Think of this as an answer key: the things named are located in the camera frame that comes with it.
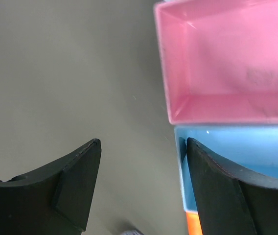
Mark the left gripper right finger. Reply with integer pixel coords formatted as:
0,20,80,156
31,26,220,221
186,138,278,235

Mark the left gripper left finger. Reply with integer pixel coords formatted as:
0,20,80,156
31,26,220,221
0,139,101,235

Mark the light blue bin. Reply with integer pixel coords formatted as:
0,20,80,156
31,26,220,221
175,125,278,213

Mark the pink plastic bin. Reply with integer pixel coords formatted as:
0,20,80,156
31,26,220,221
154,0,278,125

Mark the clear staples box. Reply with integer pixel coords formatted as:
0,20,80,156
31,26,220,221
119,221,143,235

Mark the orange cap highlighter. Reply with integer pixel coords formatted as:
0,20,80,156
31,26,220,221
186,211,202,235

